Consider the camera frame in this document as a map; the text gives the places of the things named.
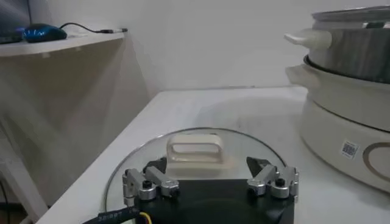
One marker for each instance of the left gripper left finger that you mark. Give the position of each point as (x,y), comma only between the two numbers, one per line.
(161,179)

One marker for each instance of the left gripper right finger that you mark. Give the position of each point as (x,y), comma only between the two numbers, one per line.
(268,173)

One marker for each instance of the white side desk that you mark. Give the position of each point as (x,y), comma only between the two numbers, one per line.
(61,44)

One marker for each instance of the black monitor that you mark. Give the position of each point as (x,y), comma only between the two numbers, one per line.
(12,18)

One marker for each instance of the perforated steel steamer basket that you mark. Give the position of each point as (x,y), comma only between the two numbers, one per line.
(350,51)

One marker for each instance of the blue computer mouse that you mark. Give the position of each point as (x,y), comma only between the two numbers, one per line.
(42,33)

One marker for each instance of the steel steamer pot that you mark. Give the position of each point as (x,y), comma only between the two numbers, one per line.
(335,134)

